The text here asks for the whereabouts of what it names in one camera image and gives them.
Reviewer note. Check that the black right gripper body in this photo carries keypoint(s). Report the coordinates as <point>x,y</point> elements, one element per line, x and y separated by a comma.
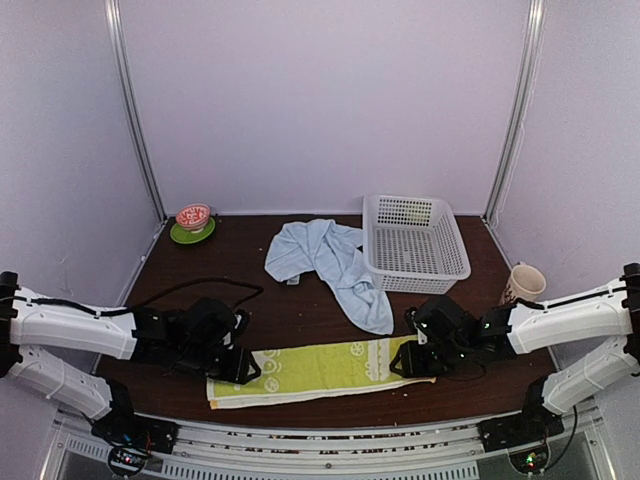
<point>448,355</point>

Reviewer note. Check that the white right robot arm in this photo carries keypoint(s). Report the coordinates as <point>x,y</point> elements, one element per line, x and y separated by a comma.
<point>610,311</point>

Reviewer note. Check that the white plastic basket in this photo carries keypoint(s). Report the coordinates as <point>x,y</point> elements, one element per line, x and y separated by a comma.
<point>412,245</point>

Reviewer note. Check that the green patterned towel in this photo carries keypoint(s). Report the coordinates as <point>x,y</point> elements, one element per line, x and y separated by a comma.
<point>312,372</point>

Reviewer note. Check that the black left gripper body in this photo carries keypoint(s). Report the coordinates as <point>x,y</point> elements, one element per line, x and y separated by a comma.
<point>198,357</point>

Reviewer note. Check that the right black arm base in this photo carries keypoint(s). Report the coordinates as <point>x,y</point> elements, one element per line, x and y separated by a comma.
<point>534,423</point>

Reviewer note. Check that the light blue towel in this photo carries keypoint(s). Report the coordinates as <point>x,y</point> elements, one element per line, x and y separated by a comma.
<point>333,252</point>

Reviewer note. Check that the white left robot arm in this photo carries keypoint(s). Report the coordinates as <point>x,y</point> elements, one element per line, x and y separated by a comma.
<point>31,324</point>

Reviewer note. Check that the green plate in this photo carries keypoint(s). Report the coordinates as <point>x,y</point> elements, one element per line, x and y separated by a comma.
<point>184,237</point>

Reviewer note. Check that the red patterned bowl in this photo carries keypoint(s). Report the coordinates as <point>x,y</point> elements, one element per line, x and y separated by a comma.
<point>193,218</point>

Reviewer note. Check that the aluminium front rail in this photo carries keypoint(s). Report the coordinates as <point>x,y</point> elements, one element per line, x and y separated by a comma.
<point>442,450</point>

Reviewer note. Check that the left aluminium frame post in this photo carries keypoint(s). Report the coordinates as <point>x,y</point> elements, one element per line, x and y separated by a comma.
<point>118,42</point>

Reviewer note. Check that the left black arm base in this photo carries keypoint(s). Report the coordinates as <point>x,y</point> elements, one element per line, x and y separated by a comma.
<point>135,430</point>

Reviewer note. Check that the aluminium frame post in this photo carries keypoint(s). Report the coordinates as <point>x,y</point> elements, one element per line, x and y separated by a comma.
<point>522,96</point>
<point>118,42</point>

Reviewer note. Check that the right aluminium frame post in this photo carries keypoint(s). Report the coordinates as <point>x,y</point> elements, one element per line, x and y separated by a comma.
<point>522,96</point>

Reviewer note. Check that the beige patterned mug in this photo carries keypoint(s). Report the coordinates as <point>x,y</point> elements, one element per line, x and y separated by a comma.
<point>525,282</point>

